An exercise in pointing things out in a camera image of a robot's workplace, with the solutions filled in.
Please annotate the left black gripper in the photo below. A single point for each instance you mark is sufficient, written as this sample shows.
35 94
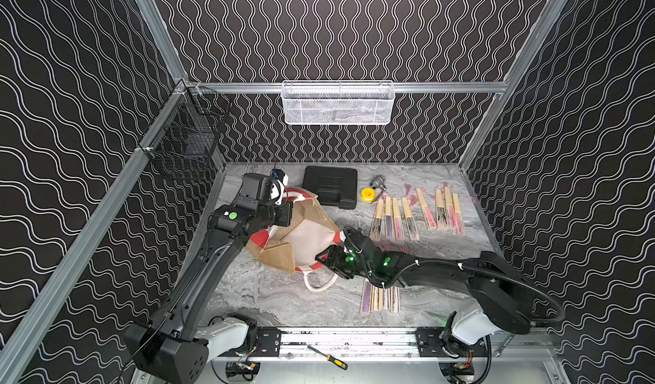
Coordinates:
284 213

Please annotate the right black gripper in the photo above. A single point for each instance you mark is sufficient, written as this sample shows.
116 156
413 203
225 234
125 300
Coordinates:
333 256

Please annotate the bamboo fan floral white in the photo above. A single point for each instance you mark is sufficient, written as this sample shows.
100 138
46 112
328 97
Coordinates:
376 227

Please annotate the red jute tote bag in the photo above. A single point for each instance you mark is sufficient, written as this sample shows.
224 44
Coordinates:
295 248

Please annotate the bamboo fan white red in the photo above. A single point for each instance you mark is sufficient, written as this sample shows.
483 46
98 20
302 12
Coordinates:
385 299

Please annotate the bamboo fan plain edge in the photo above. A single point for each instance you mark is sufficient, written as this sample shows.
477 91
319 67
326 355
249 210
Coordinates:
394 300

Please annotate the bamboo fan purple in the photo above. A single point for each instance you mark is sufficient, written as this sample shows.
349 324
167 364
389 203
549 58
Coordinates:
389 224
366 298

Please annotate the bamboo fan grey floral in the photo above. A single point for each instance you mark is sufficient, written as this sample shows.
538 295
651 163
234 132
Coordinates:
414 234

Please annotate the bamboo fan pink green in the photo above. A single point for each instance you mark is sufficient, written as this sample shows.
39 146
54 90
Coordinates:
426 211

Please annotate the bamboo fan dark floral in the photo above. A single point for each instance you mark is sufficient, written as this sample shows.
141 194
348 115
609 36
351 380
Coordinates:
440 209

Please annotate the bamboo fan pink stripe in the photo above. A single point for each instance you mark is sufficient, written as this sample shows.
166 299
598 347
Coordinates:
458 214

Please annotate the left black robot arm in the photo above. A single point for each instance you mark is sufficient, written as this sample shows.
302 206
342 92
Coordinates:
173 346

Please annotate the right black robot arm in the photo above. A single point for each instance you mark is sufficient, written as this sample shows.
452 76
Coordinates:
501 297

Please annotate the bamboo fan purple in bag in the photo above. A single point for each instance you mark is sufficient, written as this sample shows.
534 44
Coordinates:
366 298

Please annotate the black plastic tool case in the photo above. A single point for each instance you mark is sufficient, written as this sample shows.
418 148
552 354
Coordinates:
333 186

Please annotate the yellow thread seal tape spool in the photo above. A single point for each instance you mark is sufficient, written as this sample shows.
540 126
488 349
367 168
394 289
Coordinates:
368 195

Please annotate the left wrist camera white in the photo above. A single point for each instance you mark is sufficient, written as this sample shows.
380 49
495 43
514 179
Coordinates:
279 182

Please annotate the steel ball valve brown handle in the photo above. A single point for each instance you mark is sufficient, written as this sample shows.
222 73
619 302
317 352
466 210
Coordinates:
377 184

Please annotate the yellow black handled screwdriver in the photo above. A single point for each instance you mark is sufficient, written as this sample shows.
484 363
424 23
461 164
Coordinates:
330 358

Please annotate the white wire mesh basket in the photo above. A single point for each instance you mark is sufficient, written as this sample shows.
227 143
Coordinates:
337 103

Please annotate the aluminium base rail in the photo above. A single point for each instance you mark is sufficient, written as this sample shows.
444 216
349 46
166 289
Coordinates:
303 344

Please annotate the black wire mesh basket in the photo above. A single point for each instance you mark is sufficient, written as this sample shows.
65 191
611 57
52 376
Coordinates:
185 149

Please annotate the aluminium frame corner post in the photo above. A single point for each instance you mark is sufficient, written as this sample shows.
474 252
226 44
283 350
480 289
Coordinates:
535 39

